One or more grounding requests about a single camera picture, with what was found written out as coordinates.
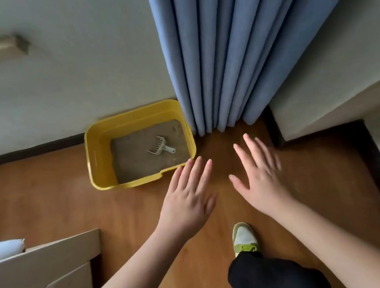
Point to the person's right hand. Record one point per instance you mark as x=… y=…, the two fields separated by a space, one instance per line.
x=263 y=185

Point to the person's left hand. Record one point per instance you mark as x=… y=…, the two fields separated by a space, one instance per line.
x=186 y=204

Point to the pale blue litter scoop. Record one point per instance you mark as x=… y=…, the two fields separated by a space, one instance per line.
x=161 y=147

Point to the yellow litter box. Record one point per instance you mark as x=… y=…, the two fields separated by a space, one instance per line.
x=101 y=148

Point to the person's right forearm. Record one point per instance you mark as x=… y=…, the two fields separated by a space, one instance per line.
x=345 y=251

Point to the person's left forearm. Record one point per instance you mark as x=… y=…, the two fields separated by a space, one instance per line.
x=130 y=279

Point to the person's right white-green shoe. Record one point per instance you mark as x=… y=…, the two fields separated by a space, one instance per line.
x=244 y=238

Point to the black trousers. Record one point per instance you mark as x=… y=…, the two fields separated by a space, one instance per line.
x=273 y=276

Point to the blue pleated curtain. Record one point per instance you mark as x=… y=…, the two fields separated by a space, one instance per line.
x=239 y=40

